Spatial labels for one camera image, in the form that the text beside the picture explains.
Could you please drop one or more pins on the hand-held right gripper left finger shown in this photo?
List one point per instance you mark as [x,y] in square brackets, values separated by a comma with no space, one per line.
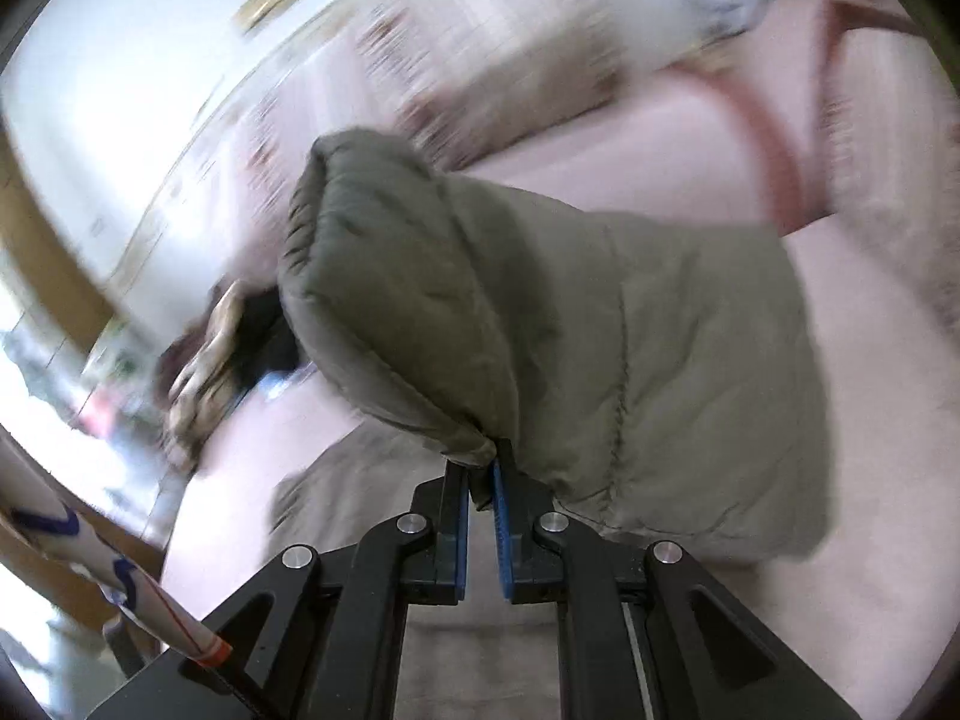
[461,532]

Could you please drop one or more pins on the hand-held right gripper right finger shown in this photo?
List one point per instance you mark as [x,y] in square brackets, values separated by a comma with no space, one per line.
[504,532]

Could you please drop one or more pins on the olive quilted jacket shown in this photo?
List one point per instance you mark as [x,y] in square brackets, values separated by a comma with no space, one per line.
[525,300]

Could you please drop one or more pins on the black clothes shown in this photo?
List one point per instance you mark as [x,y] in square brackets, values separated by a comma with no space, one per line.
[266,345]

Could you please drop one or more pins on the beige patterned blanket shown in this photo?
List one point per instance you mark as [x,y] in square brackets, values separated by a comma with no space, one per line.
[206,375]

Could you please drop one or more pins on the white tube with blue print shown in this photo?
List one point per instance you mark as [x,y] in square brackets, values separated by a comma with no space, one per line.
[90,547]

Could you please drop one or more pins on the pink bolster cushion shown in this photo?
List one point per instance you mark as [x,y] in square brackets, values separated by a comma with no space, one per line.
[675,142]

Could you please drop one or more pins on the striped floral pillow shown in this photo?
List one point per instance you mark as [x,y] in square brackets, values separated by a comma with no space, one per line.
[487,45]

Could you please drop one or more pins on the striped floral cushion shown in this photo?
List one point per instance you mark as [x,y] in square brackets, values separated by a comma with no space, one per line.
[877,165]

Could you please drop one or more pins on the brown wooden frame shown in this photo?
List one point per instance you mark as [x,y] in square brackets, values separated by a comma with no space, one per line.
[870,15]

